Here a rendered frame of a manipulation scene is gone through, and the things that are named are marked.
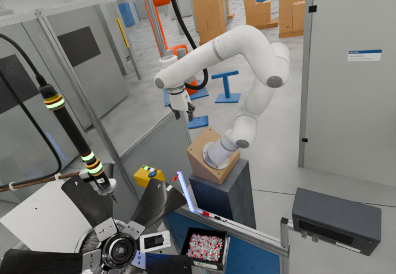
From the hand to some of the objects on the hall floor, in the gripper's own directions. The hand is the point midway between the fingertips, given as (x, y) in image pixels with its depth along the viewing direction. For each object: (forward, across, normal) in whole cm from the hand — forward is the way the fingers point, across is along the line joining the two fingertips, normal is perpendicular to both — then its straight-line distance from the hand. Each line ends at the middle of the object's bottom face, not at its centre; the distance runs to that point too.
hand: (184, 117), depth 116 cm
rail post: (+143, -33, -16) cm, 148 cm away
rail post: (+143, +53, -16) cm, 153 cm away
